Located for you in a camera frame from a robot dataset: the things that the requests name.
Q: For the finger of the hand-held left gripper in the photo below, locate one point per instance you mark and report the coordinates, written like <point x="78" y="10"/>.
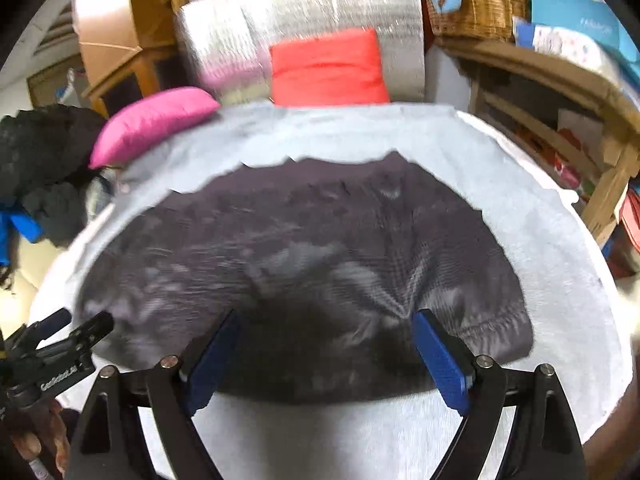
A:
<point x="92" y="330"/>
<point x="50" y="322"/>

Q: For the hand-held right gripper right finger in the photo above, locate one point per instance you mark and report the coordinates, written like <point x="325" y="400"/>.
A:
<point x="440" y="360"/>

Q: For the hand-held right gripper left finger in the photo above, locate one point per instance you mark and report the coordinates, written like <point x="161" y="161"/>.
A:
<point x="212" y="360"/>

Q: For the dark quilted zip jacket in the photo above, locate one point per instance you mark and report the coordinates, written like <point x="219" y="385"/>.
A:
<point x="300" y="240"/>

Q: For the person's left hand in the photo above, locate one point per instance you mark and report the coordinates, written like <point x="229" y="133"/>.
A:
<point x="35" y="440"/>

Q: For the cream sofa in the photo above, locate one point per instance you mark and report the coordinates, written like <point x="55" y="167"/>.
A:
<point x="20" y="300"/>

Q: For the white blanket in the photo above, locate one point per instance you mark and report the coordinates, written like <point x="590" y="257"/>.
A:
<point x="52" y="285"/>

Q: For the blue jacket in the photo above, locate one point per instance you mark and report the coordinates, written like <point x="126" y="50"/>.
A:
<point x="20" y="222"/>

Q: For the black cloth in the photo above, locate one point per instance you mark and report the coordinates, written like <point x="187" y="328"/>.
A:
<point x="60" y="215"/>

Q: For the floral patterned cloth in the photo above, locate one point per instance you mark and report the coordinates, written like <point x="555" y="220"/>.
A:
<point x="102" y="190"/>

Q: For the black puffer jacket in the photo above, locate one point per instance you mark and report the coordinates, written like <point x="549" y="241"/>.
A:
<point x="45" y="145"/>

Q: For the pink pillow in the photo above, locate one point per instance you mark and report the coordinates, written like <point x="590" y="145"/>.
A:
<point x="150" y="120"/>

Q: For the red box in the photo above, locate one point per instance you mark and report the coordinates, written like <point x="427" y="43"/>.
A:
<point x="631" y="225"/>

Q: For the brown woven blind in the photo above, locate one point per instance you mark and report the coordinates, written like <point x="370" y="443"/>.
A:
<point x="50" y="87"/>

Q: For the grey blanket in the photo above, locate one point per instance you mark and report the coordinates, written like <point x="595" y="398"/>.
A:
<point x="350" y="130"/>

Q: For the red pillow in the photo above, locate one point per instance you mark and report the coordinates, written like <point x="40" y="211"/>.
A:
<point x="330" y="67"/>

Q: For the wooden shelf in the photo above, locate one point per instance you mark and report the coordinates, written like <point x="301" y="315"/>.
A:
<point x="550" y="67"/>

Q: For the wooden cabinet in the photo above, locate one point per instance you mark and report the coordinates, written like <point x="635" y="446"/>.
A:
<point x="110" y="15"/>

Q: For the white patterned package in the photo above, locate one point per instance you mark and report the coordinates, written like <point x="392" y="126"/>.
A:
<point x="565" y="42"/>

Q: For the wicker basket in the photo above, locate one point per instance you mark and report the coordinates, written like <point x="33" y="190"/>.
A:
<point x="475" y="10"/>

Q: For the blue box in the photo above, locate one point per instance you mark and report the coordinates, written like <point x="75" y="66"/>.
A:
<point x="580" y="17"/>

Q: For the silver foil mat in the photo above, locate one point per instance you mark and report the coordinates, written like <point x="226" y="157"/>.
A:
<point x="325" y="0"/>

